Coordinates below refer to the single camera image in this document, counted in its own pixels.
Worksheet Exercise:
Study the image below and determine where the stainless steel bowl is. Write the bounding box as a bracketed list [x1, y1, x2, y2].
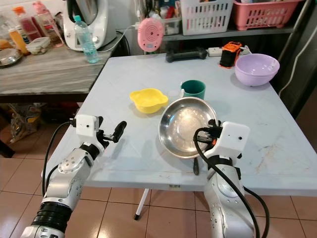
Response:
[0, 48, 24, 68]

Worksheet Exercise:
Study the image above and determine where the white plastic basket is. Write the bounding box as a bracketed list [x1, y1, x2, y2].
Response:
[179, 0, 236, 36]

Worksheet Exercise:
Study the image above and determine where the brown bread bag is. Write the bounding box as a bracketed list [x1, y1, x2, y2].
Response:
[0, 39, 13, 51]

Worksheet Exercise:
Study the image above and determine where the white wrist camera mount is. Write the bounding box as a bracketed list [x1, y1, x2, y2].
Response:
[75, 114, 100, 146]
[212, 121, 251, 161]

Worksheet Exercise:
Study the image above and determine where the black handle tool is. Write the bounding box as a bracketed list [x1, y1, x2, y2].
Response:
[165, 47, 209, 63]

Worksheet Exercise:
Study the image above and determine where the white folding table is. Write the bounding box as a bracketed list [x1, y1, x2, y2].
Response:
[47, 52, 317, 221]

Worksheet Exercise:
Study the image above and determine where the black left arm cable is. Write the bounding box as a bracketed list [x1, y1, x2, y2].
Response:
[42, 120, 78, 200]

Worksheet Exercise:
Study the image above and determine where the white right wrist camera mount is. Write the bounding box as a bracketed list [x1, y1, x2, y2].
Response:
[212, 121, 251, 161]

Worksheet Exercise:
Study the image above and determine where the white power strip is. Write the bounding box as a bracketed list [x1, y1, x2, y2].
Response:
[208, 46, 224, 57]

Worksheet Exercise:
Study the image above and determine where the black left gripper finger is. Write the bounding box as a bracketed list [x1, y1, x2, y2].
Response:
[111, 120, 127, 144]

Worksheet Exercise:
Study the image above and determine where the green mug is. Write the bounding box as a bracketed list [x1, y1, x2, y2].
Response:
[179, 79, 207, 100]

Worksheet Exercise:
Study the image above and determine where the pink round speaker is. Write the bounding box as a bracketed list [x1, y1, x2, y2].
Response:
[137, 17, 165, 53]

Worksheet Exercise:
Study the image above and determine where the clear plastic food container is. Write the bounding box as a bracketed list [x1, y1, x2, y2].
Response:
[26, 37, 52, 56]

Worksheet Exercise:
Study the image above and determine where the clear teal-capped water bottle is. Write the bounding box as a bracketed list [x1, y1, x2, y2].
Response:
[73, 14, 100, 64]

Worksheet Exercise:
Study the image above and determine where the purple plastic bowl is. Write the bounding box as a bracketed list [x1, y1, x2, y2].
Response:
[234, 53, 281, 87]

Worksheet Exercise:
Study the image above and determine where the marble-top wooden table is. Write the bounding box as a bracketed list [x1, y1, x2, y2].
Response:
[0, 44, 115, 158]

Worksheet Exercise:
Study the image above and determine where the yellow plastic bowl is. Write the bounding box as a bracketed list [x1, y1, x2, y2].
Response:
[129, 88, 169, 115]

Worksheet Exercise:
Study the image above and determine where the white kitchen appliance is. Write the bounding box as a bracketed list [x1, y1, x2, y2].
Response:
[64, 0, 110, 53]

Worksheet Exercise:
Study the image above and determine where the pink plastic basket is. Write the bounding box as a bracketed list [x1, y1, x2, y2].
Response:
[232, 0, 306, 31]

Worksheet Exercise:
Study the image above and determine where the dark utensil handle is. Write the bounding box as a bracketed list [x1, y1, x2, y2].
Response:
[192, 157, 200, 176]

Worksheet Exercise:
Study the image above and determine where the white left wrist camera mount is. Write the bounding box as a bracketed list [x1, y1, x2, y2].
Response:
[75, 114, 100, 146]

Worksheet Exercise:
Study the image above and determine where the printed yellow blue bag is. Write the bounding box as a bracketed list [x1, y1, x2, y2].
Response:
[9, 103, 44, 145]

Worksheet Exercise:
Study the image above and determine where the orange squeeze bottle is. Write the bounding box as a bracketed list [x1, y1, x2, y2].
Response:
[8, 27, 29, 56]

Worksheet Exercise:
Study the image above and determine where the orange black handheld device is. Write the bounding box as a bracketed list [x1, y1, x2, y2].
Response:
[219, 41, 244, 69]

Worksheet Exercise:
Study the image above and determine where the orange-capped clear bottle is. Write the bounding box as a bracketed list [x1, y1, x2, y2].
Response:
[12, 6, 38, 43]

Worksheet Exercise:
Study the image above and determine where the pink-capped water bottle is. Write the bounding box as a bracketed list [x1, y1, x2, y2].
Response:
[32, 1, 63, 49]

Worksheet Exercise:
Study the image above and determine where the stainless steel plate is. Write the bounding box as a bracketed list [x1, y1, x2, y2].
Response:
[158, 96, 219, 160]

